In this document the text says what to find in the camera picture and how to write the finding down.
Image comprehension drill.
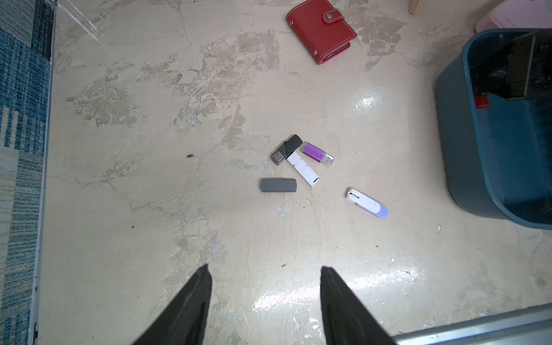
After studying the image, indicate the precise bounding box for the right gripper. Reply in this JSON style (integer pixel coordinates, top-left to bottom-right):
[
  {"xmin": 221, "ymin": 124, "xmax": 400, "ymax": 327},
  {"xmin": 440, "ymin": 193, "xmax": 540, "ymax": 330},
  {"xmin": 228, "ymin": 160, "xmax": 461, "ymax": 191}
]
[{"xmin": 471, "ymin": 30, "xmax": 551, "ymax": 99}]

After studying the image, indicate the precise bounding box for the teal plastic storage box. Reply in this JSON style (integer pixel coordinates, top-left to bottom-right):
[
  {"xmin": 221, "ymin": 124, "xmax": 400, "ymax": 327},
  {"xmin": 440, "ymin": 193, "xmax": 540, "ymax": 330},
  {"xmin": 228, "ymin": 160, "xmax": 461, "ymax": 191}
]
[{"xmin": 434, "ymin": 29, "xmax": 551, "ymax": 230}]

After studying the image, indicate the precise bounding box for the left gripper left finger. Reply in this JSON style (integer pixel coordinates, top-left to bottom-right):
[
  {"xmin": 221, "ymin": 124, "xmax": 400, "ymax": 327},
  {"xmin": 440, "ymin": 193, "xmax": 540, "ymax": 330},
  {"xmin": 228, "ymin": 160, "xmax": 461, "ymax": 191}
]
[{"xmin": 135, "ymin": 264, "xmax": 212, "ymax": 344}]

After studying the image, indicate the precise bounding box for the purple usb drive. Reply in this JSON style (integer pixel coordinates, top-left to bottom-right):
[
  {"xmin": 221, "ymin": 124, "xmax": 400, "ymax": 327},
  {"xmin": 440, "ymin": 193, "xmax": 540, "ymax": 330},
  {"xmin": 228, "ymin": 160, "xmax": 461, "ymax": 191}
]
[{"xmin": 301, "ymin": 142, "xmax": 334, "ymax": 167}]

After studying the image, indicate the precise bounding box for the pink plastic lid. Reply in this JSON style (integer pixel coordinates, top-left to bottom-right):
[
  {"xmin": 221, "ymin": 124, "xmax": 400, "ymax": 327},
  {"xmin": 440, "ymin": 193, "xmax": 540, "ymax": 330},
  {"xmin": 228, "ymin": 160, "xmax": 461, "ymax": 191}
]
[{"xmin": 475, "ymin": 0, "xmax": 551, "ymax": 32}]

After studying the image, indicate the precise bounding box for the red leather wallet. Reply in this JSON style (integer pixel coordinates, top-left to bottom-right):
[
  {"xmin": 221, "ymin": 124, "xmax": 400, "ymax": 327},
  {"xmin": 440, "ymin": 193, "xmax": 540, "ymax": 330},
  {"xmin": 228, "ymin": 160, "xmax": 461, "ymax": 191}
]
[{"xmin": 285, "ymin": 0, "xmax": 357, "ymax": 65}]

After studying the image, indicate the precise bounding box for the red usb drive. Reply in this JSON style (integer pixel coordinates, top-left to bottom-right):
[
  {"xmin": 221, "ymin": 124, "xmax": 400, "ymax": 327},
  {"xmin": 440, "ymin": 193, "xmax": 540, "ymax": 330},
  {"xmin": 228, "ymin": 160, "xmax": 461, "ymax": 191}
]
[{"xmin": 474, "ymin": 93, "xmax": 490, "ymax": 109}]

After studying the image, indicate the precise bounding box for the grey usb drive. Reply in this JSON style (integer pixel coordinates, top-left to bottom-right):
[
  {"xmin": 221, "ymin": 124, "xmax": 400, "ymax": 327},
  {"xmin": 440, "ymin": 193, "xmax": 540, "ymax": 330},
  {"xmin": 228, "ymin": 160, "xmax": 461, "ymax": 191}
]
[{"xmin": 260, "ymin": 178, "xmax": 297, "ymax": 193}]

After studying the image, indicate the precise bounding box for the black translucent usb drive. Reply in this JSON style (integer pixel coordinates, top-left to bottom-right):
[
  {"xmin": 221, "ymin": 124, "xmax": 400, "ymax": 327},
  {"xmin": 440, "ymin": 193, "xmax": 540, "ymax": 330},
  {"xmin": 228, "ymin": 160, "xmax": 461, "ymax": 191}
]
[{"xmin": 270, "ymin": 135, "xmax": 303, "ymax": 165}]

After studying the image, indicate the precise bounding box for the white lilac usb drive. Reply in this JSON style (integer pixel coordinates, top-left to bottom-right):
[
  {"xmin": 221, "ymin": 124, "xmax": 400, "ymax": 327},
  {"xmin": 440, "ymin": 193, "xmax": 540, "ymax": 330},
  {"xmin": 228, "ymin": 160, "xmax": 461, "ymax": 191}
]
[{"xmin": 346, "ymin": 188, "xmax": 389, "ymax": 219}]

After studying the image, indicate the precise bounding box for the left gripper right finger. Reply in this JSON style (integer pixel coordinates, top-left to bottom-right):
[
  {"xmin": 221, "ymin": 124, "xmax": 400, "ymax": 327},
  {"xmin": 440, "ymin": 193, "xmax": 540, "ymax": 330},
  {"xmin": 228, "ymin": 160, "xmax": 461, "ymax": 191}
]
[{"xmin": 320, "ymin": 266, "xmax": 395, "ymax": 344}]

